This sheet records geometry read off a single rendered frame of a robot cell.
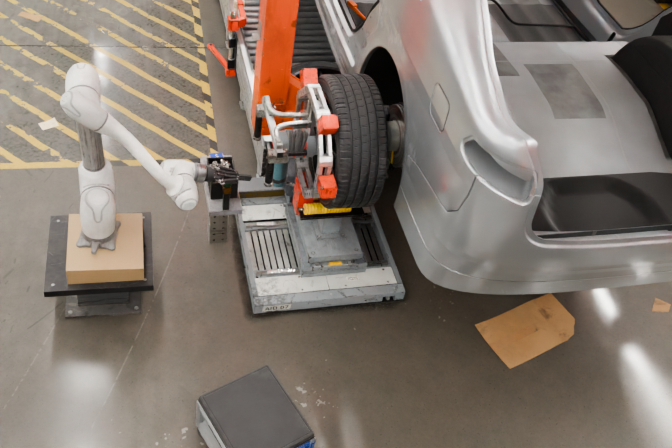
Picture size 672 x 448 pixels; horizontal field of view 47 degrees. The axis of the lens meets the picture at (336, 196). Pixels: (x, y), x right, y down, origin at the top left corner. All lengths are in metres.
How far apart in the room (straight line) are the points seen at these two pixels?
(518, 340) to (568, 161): 1.01
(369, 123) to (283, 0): 0.76
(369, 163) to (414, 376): 1.14
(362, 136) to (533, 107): 1.01
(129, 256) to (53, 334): 0.56
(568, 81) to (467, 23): 1.34
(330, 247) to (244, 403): 1.12
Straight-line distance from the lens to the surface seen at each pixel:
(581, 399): 4.23
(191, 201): 3.44
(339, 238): 4.17
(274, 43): 3.92
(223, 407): 3.36
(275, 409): 3.37
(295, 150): 3.48
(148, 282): 3.80
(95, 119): 3.32
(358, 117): 3.50
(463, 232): 3.04
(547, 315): 4.47
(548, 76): 4.32
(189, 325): 4.01
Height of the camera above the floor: 3.22
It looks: 43 degrees down
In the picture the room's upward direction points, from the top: 11 degrees clockwise
